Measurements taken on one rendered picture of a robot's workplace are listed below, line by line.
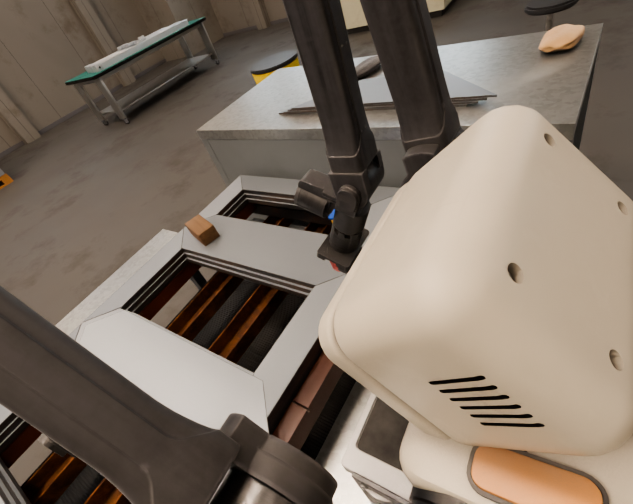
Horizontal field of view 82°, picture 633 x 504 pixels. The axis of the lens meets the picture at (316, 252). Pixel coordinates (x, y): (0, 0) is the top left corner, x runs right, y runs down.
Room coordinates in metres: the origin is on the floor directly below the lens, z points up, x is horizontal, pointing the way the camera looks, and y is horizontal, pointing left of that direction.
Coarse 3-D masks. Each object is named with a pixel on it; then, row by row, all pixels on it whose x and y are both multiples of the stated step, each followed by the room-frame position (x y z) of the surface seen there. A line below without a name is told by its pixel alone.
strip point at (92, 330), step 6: (120, 312) 0.87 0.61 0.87; (102, 318) 0.88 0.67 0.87; (108, 318) 0.87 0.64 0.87; (114, 318) 0.85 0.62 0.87; (90, 324) 0.87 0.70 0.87; (96, 324) 0.86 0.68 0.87; (102, 324) 0.85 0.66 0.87; (108, 324) 0.84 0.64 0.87; (84, 330) 0.86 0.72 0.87; (90, 330) 0.85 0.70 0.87; (96, 330) 0.83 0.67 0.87; (102, 330) 0.82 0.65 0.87; (84, 336) 0.83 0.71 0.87; (90, 336) 0.82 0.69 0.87; (96, 336) 0.81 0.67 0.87; (84, 342) 0.80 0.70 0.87; (90, 342) 0.79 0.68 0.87
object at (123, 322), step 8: (128, 312) 0.86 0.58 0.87; (120, 320) 0.83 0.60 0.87; (128, 320) 0.82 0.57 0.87; (136, 320) 0.81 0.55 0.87; (112, 328) 0.81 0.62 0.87; (120, 328) 0.80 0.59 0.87; (128, 328) 0.79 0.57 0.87; (104, 336) 0.80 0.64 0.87; (112, 336) 0.78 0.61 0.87; (120, 336) 0.77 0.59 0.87; (96, 344) 0.78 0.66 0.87; (104, 344) 0.76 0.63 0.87; (112, 344) 0.75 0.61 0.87; (96, 352) 0.75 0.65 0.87; (104, 352) 0.73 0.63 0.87
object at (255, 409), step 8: (256, 392) 0.44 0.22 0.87; (248, 400) 0.43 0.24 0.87; (256, 400) 0.42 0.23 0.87; (264, 400) 0.41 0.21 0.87; (248, 408) 0.41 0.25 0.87; (256, 408) 0.40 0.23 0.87; (264, 408) 0.40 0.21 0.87; (248, 416) 0.39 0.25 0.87; (256, 416) 0.39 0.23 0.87; (264, 416) 0.38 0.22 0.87
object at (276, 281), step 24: (240, 192) 1.29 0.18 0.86; (264, 192) 1.22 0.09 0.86; (168, 264) 1.02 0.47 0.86; (216, 264) 0.95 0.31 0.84; (144, 288) 0.95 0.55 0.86; (288, 288) 0.72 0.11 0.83; (312, 288) 0.67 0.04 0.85; (312, 360) 0.48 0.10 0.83; (0, 432) 0.63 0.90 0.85; (0, 480) 0.49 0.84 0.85
